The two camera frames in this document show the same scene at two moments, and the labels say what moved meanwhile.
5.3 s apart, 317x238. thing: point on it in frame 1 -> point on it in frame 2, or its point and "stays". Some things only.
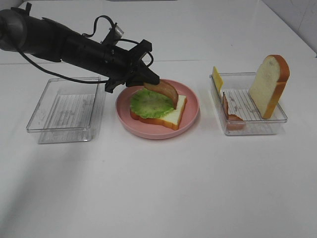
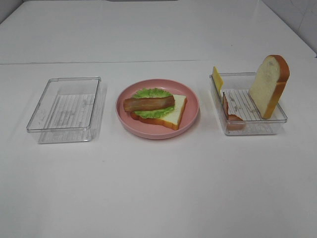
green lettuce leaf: (149, 103) stays
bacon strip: (164, 86) -> (135, 104)
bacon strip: (234, 122) stays
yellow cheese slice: (217, 79) stays
